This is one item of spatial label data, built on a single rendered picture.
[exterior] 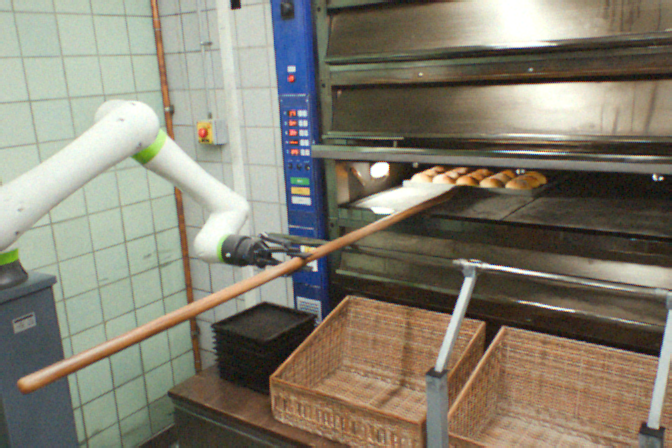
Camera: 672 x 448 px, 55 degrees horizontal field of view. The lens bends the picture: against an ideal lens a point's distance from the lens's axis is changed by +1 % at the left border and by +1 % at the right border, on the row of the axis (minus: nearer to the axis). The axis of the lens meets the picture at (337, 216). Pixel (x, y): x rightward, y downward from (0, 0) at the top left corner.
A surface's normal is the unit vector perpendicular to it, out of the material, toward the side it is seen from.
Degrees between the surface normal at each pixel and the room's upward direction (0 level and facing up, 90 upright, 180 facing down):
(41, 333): 90
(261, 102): 90
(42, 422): 90
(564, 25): 70
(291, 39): 90
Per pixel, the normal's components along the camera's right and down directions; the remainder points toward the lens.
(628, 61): -0.58, 0.22
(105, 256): 0.81, 0.09
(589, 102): -0.57, -0.12
